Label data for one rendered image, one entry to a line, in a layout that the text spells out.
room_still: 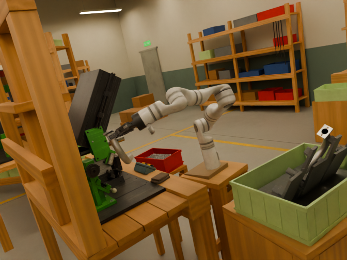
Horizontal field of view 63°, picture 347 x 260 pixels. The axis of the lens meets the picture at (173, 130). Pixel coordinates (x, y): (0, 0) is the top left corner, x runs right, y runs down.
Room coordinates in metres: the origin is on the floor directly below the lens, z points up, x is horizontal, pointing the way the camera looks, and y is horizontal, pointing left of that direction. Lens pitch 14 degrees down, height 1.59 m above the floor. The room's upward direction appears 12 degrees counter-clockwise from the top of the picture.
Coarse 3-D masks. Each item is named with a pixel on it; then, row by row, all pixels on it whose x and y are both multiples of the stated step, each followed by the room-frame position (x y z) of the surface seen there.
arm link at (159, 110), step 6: (180, 96) 1.18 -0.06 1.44; (156, 102) 1.19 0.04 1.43; (174, 102) 1.17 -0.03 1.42; (180, 102) 1.16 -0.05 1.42; (186, 102) 1.18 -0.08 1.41; (150, 108) 1.17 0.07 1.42; (156, 108) 1.16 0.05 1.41; (162, 108) 1.16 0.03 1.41; (168, 108) 1.16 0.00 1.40; (174, 108) 1.17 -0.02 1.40; (180, 108) 1.17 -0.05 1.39; (156, 114) 1.16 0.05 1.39; (162, 114) 1.17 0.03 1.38; (168, 114) 1.19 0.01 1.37
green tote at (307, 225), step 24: (312, 144) 1.54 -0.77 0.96; (264, 168) 1.41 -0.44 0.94; (240, 192) 1.24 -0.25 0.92; (264, 192) 1.12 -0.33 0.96; (336, 192) 1.05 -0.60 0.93; (264, 216) 1.13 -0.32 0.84; (288, 216) 1.02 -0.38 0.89; (312, 216) 0.96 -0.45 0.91; (336, 216) 1.04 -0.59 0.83; (312, 240) 0.95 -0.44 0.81
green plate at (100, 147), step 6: (90, 132) 1.79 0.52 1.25; (96, 132) 1.81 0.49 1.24; (102, 132) 1.83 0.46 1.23; (90, 138) 1.77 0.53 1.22; (96, 138) 1.79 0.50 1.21; (102, 138) 1.81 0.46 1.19; (90, 144) 1.76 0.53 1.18; (96, 144) 1.77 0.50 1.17; (102, 144) 1.79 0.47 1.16; (90, 150) 1.81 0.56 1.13; (96, 150) 1.76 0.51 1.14; (102, 150) 1.78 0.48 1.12; (108, 150) 1.80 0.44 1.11; (96, 156) 1.74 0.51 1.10; (102, 156) 1.76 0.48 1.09
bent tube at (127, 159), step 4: (108, 132) 1.15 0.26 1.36; (112, 132) 1.17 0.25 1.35; (112, 140) 1.15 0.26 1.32; (116, 140) 1.15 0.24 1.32; (112, 144) 1.15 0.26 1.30; (116, 144) 1.14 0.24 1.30; (116, 148) 1.14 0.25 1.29; (120, 148) 1.14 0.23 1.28; (116, 152) 1.14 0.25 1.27; (120, 152) 1.14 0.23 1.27; (124, 152) 1.16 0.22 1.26; (120, 156) 1.14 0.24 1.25; (124, 156) 1.15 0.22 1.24; (128, 156) 1.25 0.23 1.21; (132, 156) 1.31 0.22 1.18; (124, 160) 1.15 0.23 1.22; (128, 160) 1.17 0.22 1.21
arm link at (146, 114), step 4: (144, 108) 1.18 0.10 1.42; (148, 108) 1.17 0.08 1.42; (140, 112) 1.16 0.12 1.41; (144, 112) 1.16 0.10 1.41; (148, 112) 1.16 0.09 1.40; (140, 116) 1.15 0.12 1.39; (144, 116) 1.15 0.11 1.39; (148, 116) 1.15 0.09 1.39; (152, 116) 1.16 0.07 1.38; (144, 120) 1.15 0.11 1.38; (148, 120) 1.15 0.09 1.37; (152, 120) 1.16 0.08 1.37; (148, 124) 1.16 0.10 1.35; (148, 128) 1.13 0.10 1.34; (152, 128) 1.13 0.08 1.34; (152, 132) 1.13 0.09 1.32
